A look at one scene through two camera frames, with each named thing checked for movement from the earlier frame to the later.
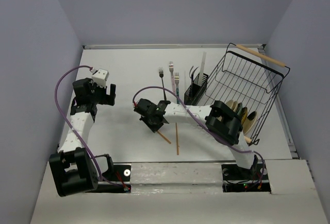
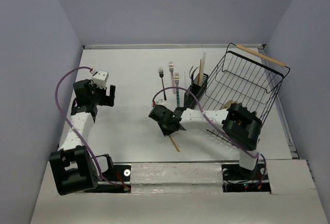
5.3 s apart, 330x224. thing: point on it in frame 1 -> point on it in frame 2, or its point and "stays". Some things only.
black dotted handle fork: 192,74 stays
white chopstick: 202,67 stays
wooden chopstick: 177,139 -> 175,144
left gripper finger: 109,99 stays
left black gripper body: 96,96 stays
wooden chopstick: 163,137 -> 199,79
